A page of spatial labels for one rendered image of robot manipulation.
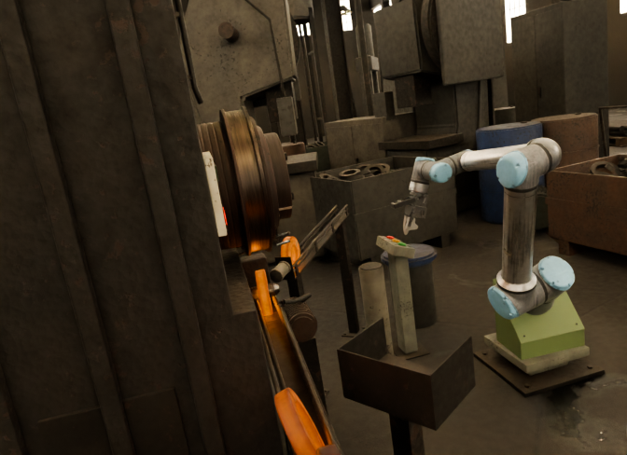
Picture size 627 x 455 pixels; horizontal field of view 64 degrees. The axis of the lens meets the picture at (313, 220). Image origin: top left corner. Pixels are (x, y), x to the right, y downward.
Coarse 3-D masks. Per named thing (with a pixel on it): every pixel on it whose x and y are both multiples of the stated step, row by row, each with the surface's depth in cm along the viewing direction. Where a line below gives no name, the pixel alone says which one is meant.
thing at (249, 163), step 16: (240, 112) 149; (240, 128) 142; (240, 144) 139; (256, 144) 138; (240, 160) 137; (256, 160) 138; (240, 176) 137; (256, 176) 138; (256, 192) 138; (256, 208) 140; (256, 224) 142; (256, 240) 147
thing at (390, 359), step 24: (360, 336) 131; (384, 336) 140; (360, 360) 120; (384, 360) 138; (456, 360) 116; (360, 384) 122; (384, 384) 117; (408, 384) 112; (432, 384) 108; (456, 384) 116; (384, 408) 119; (408, 408) 114; (432, 408) 109; (408, 432) 126
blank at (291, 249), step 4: (292, 236) 219; (284, 240) 215; (292, 240) 217; (296, 240) 222; (284, 244) 213; (288, 244) 213; (292, 244) 217; (296, 244) 221; (284, 248) 212; (288, 248) 213; (292, 248) 221; (296, 248) 221; (284, 252) 212; (288, 252) 212; (292, 252) 222; (296, 252) 221; (292, 256) 222; (296, 256) 221; (292, 260) 216; (292, 264) 215
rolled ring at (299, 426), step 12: (276, 396) 99; (288, 396) 96; (276, 408) 95; (288, 408) 94; (300, 408) 104; (288, 420) 92; (300, 420) 93; (312, 420) 108; (288, 432) 91; (300, 432) 91; (312, 432) 104; (300, 444) 90; (312, 444) 91; (324, 444) 105
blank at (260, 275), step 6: (258, 270) 166; (264, 270) 166; (258, 276) 163; (264, 276) 163; (258, 282) 161; (264, 282) 161; (258, 288) 160; (264, 288) 160; (258, 294) 160; (264, 294) 160; (264, 300) 160; (270, 300) 161; (264, 306) 161; (270, 306) 161; (264, 312) 163; (270, 312) 163
